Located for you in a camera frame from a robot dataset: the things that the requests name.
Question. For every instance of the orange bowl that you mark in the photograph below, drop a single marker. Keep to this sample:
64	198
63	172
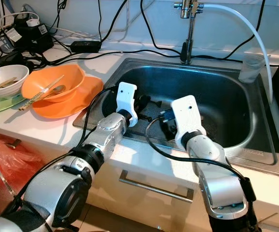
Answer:
74	77

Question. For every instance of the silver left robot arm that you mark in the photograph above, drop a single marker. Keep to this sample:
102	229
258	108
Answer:
62	193

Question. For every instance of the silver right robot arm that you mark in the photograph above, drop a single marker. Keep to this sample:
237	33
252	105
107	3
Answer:
221	193

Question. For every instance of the stainless steel sink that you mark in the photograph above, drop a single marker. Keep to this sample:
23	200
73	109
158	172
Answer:
216	92

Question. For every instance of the orange plate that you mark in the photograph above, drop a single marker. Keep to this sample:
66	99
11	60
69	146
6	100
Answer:
81	108

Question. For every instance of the black power adapter brick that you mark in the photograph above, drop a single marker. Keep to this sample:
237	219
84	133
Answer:
86	46

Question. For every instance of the metal spoon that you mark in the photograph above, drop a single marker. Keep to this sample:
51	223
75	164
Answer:
58	89

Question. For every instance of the metal faucet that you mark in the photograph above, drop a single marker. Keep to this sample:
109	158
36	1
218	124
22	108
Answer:
188	9

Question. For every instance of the black device with white labels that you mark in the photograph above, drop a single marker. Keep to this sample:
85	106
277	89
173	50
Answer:
33	38

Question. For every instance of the red-tipped wooden chopstick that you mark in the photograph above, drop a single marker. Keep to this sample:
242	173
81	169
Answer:
2	84

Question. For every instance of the black power strip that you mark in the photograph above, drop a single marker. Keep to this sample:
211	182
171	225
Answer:
14	58

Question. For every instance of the white bowl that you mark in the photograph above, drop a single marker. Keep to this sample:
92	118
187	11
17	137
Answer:
9	72

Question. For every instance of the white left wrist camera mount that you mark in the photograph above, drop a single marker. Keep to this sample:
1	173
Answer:
127	96

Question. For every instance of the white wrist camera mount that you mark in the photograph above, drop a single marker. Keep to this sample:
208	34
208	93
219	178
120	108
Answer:
127	96
185	116

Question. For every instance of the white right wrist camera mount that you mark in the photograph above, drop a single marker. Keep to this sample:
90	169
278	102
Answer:
185	116

